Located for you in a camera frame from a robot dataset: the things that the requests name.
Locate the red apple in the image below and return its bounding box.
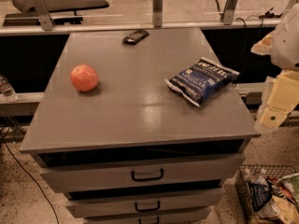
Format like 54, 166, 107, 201
70, 64, 99, 92

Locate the middle grey drawer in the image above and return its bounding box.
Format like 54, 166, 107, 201
66, 188, 225, 218

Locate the black floor cable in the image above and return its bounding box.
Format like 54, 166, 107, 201
0, 131, 61, 224

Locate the middle metal bracket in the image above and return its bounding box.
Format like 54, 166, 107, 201
152, 0, 163, 27

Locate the metal bracket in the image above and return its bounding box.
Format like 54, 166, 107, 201
221, 0, 238, 25
152, 0, 163, 27
32, 0, 54, 31

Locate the left metal bracket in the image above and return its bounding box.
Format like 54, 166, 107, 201
32, 0, 54, 31

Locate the black remote control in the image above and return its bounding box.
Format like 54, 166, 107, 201
122, 30, 150, 45

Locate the grey drawer cabinet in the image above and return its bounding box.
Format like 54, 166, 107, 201
19, 27, 262, 224

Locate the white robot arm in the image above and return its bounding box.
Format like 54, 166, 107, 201
250, 4, 299, 133

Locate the right metal bracket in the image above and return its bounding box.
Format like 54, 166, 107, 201
221, 0, 238, 25

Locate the black bench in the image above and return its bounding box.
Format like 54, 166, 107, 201
3, 0, 109, 27

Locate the blue chip bag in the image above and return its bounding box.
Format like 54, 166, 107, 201
165, 58, 239, 107

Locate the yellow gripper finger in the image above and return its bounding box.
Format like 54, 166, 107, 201
250, 32, 274, 56
254, 70, 299, 134

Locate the top grey drawer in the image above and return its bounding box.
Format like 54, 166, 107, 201
40, 153, 245, 193

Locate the snack bag in basket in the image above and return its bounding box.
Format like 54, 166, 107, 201
249, 183, 272, 212

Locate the grey drawer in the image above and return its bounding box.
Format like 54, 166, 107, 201
40, 153, 245, 193
66, 188, 225, 218
83, 206, 210, 224

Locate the bottom grey drawer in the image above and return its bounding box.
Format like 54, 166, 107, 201
83, 206, 210, 224

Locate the metal rail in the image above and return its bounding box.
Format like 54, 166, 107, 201
0, 19, 280, 36

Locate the wire basket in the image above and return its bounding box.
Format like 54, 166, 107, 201
235, 164, 296, 224

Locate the plastic water bottle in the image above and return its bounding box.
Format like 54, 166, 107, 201
0, 75, 18, 102

